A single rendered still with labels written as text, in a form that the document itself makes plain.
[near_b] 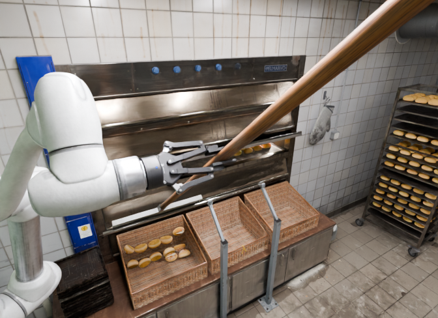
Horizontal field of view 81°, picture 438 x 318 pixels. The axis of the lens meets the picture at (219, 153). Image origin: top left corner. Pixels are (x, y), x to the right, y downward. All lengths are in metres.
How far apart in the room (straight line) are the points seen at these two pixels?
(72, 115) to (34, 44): 1.22
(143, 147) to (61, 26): 0.85
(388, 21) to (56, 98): 0.53
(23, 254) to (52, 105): 0.87
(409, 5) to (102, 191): 0.53
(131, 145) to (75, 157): 1.38
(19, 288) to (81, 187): 1.00
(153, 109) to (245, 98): 0.77
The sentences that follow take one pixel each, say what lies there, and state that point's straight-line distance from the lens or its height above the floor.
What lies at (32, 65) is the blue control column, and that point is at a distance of 1.75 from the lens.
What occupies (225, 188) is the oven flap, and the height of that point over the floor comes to 0.97.
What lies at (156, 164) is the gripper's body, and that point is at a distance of 0.58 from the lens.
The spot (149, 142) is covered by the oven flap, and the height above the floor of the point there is 1.55.
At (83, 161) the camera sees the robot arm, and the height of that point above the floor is 2.02.
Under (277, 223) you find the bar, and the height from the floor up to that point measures 0.94.
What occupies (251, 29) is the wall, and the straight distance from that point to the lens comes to 2.17.
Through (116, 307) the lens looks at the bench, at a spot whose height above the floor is 0.58.
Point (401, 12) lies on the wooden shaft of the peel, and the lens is 0.33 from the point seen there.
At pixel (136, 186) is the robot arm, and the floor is 1.95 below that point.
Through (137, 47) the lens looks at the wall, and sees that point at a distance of 1.81.
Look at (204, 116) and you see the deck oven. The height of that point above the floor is 1.67.
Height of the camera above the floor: 2.24
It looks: 24 degrees down
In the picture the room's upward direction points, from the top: straight up
